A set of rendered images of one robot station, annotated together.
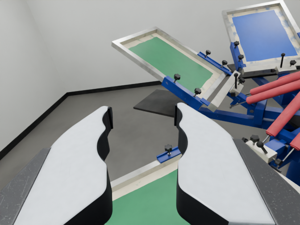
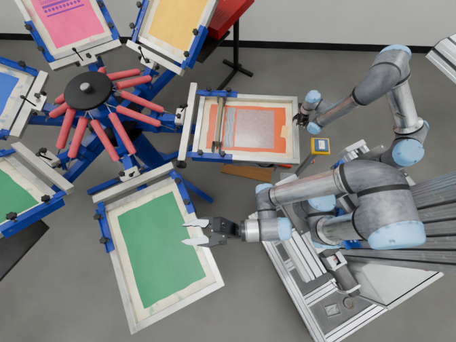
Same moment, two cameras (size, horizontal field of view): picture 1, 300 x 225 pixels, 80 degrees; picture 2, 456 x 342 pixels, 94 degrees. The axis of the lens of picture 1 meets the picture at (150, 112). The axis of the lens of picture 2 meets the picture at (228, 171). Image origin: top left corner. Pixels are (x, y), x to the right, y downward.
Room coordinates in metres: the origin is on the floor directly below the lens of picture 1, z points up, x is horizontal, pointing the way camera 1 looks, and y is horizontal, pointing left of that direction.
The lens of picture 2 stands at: (-0.05, 0.07, 2.41)
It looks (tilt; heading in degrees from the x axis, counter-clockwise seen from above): 70 degrees down; 268
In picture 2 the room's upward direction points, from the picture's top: 5 degrees counter-clockwise
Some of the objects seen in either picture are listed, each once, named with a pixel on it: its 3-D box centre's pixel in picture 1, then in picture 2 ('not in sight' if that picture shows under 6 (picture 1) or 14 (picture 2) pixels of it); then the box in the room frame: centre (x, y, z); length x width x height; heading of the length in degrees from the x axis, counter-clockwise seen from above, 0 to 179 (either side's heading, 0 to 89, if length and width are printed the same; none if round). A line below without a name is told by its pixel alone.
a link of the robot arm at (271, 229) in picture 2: not in sight; (273, 229); (-0.19, 0.03, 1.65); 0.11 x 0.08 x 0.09; 176
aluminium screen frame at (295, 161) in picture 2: not in sight; (246, 126); (-0.25, -0.80, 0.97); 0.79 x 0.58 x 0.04; 169
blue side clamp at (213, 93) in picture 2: not in sight; (219, 96); (-0.07, -1.12, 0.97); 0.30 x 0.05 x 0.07; 169
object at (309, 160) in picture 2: not in sight; (302, 167); (-0.79, -0.57, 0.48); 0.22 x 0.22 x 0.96; 79
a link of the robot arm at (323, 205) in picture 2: not in sight; (318, 201); (-0.46, -0.08, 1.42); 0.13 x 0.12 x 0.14; 86
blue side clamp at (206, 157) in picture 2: not in sight; (212, 157); (0.03, -0.57, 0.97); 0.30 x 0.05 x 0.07; 169
